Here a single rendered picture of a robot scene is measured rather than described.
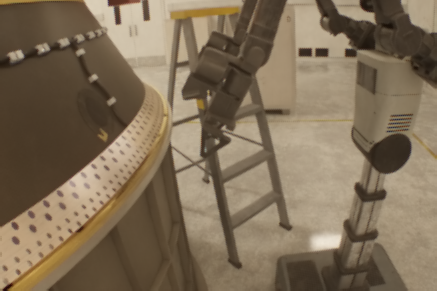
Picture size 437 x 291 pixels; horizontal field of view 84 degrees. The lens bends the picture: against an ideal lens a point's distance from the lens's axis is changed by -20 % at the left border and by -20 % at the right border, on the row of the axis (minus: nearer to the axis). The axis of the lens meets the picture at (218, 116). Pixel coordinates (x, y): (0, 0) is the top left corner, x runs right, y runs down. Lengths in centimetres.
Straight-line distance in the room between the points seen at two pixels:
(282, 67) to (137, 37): 542
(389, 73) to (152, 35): 776
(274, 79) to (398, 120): 311
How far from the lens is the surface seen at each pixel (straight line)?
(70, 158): 64
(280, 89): 401
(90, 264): 68
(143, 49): 852
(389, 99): 93
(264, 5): 62
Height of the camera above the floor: 153
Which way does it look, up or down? 21 degrees down
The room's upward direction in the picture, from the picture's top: 4 degrees counter-clockwise
